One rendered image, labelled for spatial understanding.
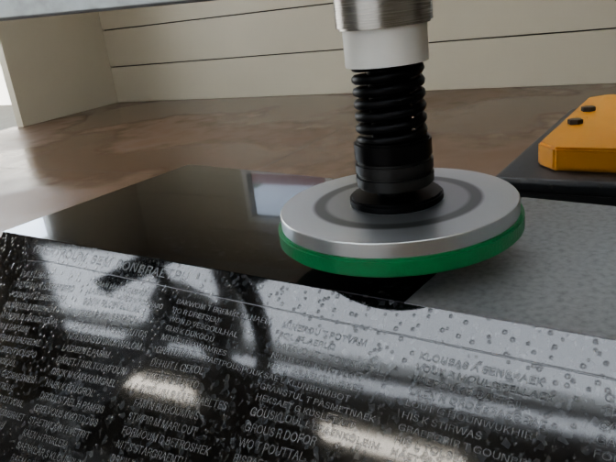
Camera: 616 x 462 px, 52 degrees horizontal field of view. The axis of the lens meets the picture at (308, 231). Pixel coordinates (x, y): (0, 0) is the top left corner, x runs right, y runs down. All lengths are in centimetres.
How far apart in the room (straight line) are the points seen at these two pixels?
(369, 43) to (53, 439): 48
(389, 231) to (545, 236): 19
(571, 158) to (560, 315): 66
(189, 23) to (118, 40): 129
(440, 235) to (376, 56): 15
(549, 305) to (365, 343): 14
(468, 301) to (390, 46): 21
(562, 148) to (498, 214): 62
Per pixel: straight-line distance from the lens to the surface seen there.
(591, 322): 49
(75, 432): 69
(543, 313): 50
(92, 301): 73
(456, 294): 53
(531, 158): 123
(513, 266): 57
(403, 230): 50
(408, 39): 52
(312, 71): 764
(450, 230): 50
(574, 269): 57
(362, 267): 49
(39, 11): 56
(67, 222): 89
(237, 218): 76
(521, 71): 680
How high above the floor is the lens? 106
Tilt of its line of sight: 20 degrees down
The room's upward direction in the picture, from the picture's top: 7 degrees counter-clockwise
